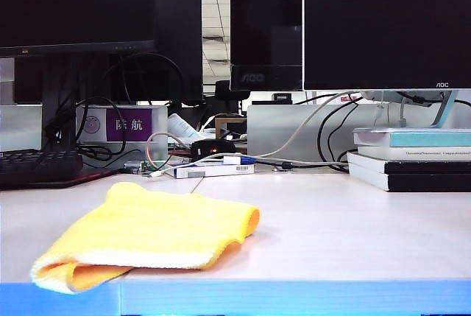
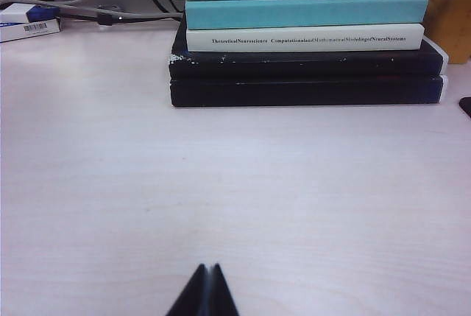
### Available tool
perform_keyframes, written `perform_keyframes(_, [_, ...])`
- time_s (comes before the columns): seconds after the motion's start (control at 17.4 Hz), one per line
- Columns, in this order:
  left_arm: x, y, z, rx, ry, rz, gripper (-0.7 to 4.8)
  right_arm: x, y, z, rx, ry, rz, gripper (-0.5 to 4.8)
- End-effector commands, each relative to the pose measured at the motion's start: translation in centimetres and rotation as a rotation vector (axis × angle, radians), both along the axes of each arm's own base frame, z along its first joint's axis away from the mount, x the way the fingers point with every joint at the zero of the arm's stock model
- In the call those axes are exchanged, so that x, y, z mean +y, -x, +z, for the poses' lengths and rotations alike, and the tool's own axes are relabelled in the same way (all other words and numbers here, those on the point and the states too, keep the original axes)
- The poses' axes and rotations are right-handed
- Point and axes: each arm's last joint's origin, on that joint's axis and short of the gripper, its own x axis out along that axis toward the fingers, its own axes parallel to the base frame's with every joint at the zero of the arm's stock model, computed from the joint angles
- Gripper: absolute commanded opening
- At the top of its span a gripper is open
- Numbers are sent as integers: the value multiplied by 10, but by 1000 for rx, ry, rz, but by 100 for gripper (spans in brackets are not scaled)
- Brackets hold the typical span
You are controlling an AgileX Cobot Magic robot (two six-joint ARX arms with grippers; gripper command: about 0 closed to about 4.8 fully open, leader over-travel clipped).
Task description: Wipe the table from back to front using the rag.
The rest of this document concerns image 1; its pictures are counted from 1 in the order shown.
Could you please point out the yellow microfibre rag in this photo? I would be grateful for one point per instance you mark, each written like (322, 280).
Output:
(147, 220)

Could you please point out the white adapter plug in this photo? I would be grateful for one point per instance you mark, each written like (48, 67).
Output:
(231, 160)

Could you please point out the black mouse with red light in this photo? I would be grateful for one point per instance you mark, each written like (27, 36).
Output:
(213, 146)

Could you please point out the white box with barcode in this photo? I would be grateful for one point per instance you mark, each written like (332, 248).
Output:
(206, 172)

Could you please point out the stack of white papers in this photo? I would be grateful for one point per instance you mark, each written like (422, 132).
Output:
(182, 126)

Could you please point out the green circuit board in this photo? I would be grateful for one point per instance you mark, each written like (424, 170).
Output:
(152, 166)

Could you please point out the black AOC monitor back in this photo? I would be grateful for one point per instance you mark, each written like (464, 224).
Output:
(265, 36)

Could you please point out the purple name sign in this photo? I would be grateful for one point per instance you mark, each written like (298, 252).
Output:
(129, 124)

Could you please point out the black monitor back panel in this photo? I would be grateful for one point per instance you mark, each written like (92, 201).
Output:
(180, 36)

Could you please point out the black desk pad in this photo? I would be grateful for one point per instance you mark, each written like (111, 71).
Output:
(92, 176)

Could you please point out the black monitor stand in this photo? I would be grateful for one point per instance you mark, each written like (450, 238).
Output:
(59, 109)

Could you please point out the teal cover book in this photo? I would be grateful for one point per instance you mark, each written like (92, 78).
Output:
(423, 139)

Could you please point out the white spine neuroscience book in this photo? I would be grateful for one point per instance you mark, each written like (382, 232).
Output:
(423, 153)

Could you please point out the thick black cover book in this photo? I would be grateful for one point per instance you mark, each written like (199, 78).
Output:
(427, 182)

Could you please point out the black mechanical keyboard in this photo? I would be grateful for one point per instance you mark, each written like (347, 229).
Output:
(37, 165)

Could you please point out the silver monitor stand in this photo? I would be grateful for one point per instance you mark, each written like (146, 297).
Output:
(447, 108)

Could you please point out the wooden frame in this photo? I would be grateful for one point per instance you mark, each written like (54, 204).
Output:
(219, 128)

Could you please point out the large AOC monitor silver frame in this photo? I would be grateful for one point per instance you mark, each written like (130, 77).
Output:
(386, 17)

